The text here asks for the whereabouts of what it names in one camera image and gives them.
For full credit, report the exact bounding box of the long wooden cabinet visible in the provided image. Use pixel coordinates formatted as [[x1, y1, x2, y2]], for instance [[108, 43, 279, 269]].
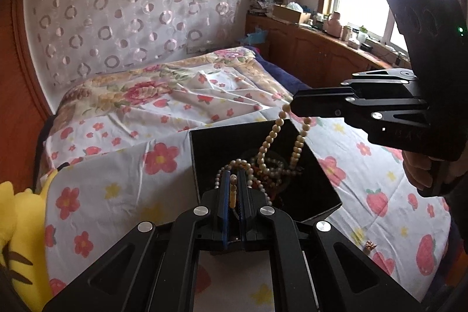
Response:
[[245, 14, 414, 89]]

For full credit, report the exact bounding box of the person's right hand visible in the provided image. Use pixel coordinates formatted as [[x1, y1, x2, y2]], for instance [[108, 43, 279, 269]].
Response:
[[402, 149, 436, 190]]

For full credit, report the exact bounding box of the blue bag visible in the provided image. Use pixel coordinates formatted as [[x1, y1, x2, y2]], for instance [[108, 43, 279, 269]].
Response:
[[238, 29, 267, 44]]

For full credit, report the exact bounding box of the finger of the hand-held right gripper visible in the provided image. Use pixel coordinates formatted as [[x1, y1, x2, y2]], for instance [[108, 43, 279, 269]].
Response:
[[342, 68, 417, 88], [292, 83, 426, 137]]

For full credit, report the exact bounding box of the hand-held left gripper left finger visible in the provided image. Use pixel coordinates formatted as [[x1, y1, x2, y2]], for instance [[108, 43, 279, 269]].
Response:
[[44, 169, 235, 312]]

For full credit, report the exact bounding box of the stack of folded clothes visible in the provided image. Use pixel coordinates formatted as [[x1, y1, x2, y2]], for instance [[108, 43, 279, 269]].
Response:
[[248, 0, 284, 15]]

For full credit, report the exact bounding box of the strawberry print bedsheet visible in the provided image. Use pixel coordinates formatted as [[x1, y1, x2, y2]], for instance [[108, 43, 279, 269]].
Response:
[[44, 71, 454, 312]]

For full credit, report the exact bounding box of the pearl and bead jewellery pile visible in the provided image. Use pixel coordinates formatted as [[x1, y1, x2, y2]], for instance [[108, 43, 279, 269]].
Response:
[[256, 166, 293, 206]]

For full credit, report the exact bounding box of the open cardboard box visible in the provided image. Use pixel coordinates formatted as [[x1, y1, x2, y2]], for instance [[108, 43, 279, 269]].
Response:
[[272, 4, 311, 24]]

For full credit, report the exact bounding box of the yellow plush toy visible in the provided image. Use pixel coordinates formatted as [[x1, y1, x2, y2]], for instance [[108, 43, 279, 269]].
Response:
[[0, 169, 59, 312]]

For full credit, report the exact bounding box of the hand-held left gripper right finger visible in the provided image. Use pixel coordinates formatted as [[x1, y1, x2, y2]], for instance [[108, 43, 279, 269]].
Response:
[[236, 169, 436, 312]]

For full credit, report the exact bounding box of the black cardboard box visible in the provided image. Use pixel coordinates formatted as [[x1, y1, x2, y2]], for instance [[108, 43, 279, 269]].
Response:
[[189, 118, 342, 225]]

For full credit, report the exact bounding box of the navy blue blanket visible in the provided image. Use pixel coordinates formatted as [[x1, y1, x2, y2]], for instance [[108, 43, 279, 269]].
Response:
[[249, 47, 311, 97]]

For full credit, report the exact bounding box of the circle pattern wall curtain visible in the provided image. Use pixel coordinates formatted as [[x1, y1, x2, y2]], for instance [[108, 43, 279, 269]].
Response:
[[24, 0, 247, 89]]

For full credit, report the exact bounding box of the pearl bead necklace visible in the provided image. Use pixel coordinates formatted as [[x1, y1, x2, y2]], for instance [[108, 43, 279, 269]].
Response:
[[214, 104, 313, 210]]

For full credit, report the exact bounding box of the floral quilt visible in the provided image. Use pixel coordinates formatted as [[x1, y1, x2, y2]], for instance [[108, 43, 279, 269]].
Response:
[[55, 47, 293, 137]]

